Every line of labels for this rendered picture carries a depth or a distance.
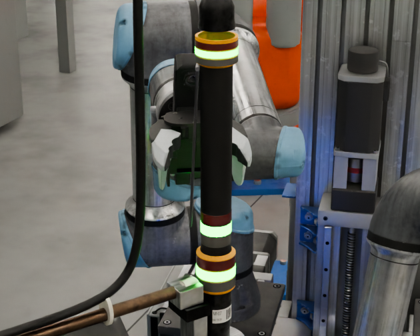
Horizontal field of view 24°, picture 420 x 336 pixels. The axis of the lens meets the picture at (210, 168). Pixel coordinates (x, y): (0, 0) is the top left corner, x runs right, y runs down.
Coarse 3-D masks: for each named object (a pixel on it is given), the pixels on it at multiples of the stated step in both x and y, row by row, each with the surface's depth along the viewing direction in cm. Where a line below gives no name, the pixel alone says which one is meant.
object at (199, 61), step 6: (198, 60) 96; (204, 60) 95; (210, 60) 95; (216, 60) 95; (222, 60) 95; (228, 60) 95; (234, 60) 96; (210, 66) 95; (216, 66) 95; (222, 66) 95
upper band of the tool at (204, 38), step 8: (200, 32) 97; (208, 32) 98; (216, 32) 98; (224, 32) 98; (232, 32) 97; (200, 40) 95; (208, 40) 95; (216, 40) 95; (224, 40) 95; (232, 40) 95
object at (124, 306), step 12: (168, 288) 104; (132, 300) 101; (144, 300) 102; (156, 300) 102; (168, 300) 103; (96, 312) 99; (120, 312) 100; (132, 312) 101; (60, 324) 97; (72, 324) 97; (84, 324) 98
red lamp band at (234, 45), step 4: (196, 44) 96; (200, 44) 95; (204, 44) 95; (208, 44) 95; (212, 44) 94; (216, 44) 94; (220, 44) 94; (224, 44) 95; (228, 44) 95; (232, 44) 95; (236, 44) 96; (200, 48) 95; (204, 48) 95; (208, 48) 95; (212, 48) 95; (216, 48) 95; (220, 48) 95; (224, 48) 95; (228, 48) 95; (232, 48) 95
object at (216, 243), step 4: (204, 236) 104; (228, 236) 104; (204, 240) 104; (208, 240) 103; (212, 240) 103; (216, 240) 103; (220, 240) 103; (224, 240) 103; (228, 240) 104; (204, 244) 104; (208, 244) 104; (212, 244) 103; (216, 244) 103; (220, 244) 103; (224, 244) 104; (228, 244) 104
